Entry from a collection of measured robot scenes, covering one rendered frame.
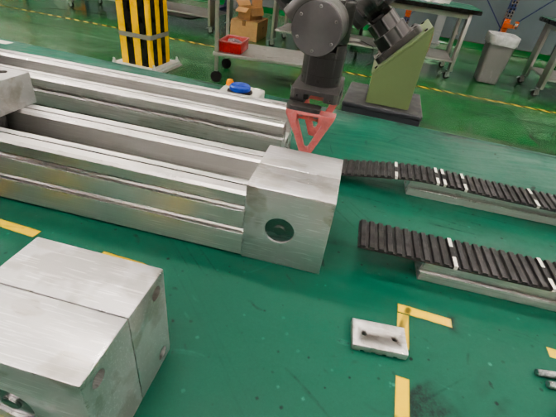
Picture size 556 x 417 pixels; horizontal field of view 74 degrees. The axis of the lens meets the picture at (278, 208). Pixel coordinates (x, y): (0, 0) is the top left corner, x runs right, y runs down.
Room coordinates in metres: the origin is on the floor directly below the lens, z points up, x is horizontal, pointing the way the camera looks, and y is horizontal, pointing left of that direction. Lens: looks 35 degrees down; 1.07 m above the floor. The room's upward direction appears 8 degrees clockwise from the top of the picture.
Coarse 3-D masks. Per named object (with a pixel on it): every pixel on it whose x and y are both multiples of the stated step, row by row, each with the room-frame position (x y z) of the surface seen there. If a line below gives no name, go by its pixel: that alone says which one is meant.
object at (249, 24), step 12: (240, 0) 5.69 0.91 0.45; (252, 0) 5.83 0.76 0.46; (240, 12) 5.57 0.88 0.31; (252, 12) 5.52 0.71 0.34; (240, 24) 5.46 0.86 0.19; (252, 24) 5.43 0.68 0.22; (264, 24) 5.78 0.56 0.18; (252, 36) 5.43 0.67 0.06; (264, 36) 5.85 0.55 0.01; (432, 36) 5.13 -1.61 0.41
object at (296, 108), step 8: (304, 96) 0.50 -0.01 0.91; (288, 104) 0.48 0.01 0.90; (296, 104) 0.49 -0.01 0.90; (304, 104) 0.49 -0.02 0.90; (312, 104) 0.50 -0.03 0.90; (288, 112) 0.48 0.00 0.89; (296, 112) 0.48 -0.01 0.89; (304, 112) 0.48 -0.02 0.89; (312, 112) 0.48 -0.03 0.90; (320, 112) 0.49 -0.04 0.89; (296, 120) 0.49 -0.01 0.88; (312, 120) 0.49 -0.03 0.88; (320, 120) 0.48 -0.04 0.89; (328, 120) 0.48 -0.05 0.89; (296, 128) 0.49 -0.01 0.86; (320, 128) 0.48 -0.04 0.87; (296, 136) 0.50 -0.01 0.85; (320, 136) 0.49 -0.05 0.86; (312, 144) 0.49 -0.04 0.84
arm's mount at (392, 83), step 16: (432, 32) 0.91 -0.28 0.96; (400, 48) 0.95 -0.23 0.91; (416, 48) 0.92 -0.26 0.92; (384, 64) 0.93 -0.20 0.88; (400, 64) 0.92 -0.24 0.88; (416, 64) 0.92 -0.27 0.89; (384, 80) 0.93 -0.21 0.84; (400, 80) 0.92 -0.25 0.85; (416, 80) 0.91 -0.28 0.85; (368, 96) 0.93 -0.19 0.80; (384, 96) 0.92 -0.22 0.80; (400, 96) 0.92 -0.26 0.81
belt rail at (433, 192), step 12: (408, 180) 0.51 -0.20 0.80; (408, 192) 0.50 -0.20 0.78; (420, 192) 0.50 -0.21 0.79; (432, 192) 0.50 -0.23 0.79; (444, 192) 0.50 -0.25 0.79; (456, 192) 0.49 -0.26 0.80; (456, 204) 0.49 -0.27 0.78; (468, 204) 0.49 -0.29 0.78; (480, 204) 0.48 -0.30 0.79; (492, 204) 0.49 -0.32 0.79; (504, 204) 0.49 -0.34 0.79; (516, 204) 0.48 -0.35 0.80; (516, 216) 0.48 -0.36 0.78; (528, 216) 0.47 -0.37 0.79; (540, 216) 0.47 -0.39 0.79; (552, 216) 0.48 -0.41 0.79
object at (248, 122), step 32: (0, 64) 0.58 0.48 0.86; (32, 64) 0.63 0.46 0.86; (64, 64) 0.63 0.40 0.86; (64, 96) 0.54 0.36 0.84; (96, 96) 0.54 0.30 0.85; (128, 96) 0.53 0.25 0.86; (160, 96) 0.54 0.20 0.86; (192, 96) 0.59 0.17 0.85; (224, 96) 0.59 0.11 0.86; (160, 128) 0.52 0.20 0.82; (192, 128) 0.51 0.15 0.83; (224, 128) 0.51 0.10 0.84; (256, 128) 0.50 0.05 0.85; (288, 128) 0.57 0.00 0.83
